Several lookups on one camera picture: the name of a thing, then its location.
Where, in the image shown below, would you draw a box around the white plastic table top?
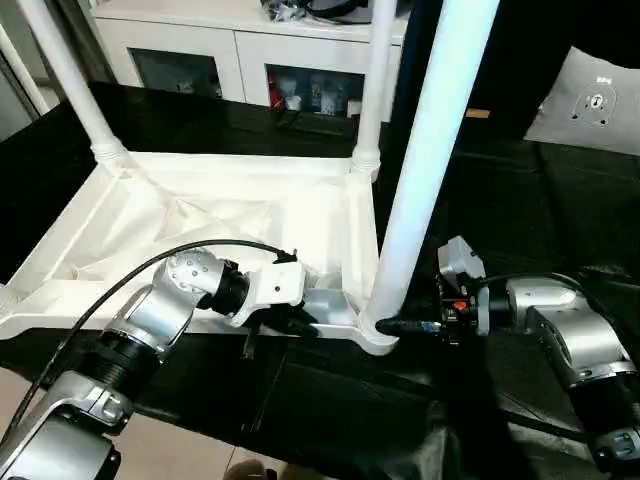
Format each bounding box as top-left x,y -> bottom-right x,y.
0,148 -> 402,358

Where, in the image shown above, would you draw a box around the white plastic table leg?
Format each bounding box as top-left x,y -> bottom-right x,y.
358,0 -> 502,352
26,0 -> 130,177
348,0 -> 397,175

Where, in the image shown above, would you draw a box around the dark left robot foot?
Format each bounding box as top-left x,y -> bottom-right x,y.
223,457 -> 277,480

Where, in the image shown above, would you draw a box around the white curved plastic panel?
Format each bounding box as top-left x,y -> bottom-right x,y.
521,44 -> 640,157

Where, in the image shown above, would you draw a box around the white glass-door cabinet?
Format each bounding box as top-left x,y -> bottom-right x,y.
91,0 -> 410,125

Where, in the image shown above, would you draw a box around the black tangled clutter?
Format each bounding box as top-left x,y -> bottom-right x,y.
258,0 -> 310,25

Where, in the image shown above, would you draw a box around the grey rounded device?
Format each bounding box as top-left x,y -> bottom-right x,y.
303,0 -> 377,27

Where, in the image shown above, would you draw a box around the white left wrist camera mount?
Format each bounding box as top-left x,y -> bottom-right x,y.
226,258 -> 306,332

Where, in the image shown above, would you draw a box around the black left wrist camera cable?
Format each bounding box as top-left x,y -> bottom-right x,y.
0,239 -> 300,452

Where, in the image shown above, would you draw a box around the thin white background post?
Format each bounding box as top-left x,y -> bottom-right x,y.
0,36 -> 50,116

